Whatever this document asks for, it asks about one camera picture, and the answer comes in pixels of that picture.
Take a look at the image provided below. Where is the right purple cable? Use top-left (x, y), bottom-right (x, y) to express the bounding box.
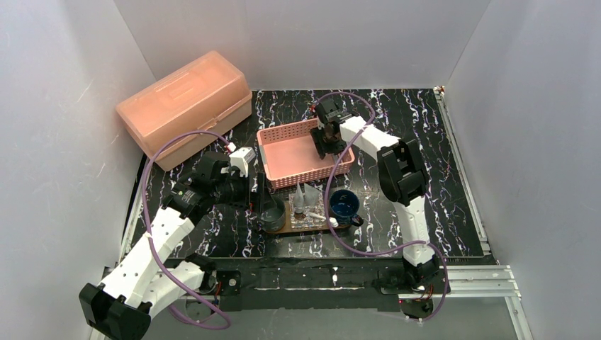
top-left (312, 91), bottom-right (451, 322)

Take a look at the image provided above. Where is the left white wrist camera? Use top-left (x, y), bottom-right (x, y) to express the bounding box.
top-left (229, 147), bottom-right (256, 177)

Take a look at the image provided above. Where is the oval wooden tray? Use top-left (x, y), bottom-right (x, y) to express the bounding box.
top-left (257, 214), bottom-right (329, 234)

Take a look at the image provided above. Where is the dark green mug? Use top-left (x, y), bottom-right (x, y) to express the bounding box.
top-left (257, 196), bottom-right (286, 232)

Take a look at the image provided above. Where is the dark blue mug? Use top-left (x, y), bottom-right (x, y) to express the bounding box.
top-left (329, 189), bottom-right (364, 227)

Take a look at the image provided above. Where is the purple cable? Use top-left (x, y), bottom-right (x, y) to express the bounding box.
top-left (141, 130), bottom-right (233, 330)
top-left (312, 91), bottom-right (451, 322)

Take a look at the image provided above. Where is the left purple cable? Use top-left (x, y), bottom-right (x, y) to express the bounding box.
top-left (141, 130), bottom-right (233, 330)

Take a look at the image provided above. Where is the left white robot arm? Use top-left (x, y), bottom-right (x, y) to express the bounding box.
top-left (79, 147), bottom-right (285, 339)

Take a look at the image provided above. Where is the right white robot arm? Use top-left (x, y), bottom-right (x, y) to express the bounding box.
top-left (310, 96), bottom-right (439, 289)

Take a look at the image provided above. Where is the pink plastic storage box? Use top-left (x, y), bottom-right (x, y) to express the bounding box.
top-left (116, 51), bottom-right (252, 171)

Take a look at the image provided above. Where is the white toothpaste tube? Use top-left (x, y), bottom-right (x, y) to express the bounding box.
top-left (303, 183), bottom-right (321, 207)
top-left (293, 183), bottom-right (305, 214)

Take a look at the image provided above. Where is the clear acrylic holder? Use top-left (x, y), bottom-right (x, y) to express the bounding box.
top-left (288, 192), bottom-right (327, 232)

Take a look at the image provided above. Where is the pink perforated plastic basket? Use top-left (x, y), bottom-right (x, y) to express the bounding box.
top-left (257, 118), bottom-right (335, 189)

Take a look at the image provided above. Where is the aluminium frame rail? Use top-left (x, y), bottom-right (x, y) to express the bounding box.
top-left (433, 86), bottom-right (533, 339)

